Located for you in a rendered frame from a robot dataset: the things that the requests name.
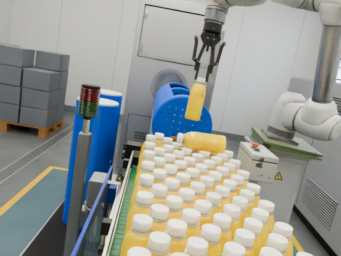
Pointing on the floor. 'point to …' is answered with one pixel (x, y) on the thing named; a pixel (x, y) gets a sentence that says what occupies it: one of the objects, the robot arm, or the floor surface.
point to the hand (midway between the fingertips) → (202, 72)
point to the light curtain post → (212, 77)
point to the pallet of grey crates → (32, 89)
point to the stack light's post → (77, 191)
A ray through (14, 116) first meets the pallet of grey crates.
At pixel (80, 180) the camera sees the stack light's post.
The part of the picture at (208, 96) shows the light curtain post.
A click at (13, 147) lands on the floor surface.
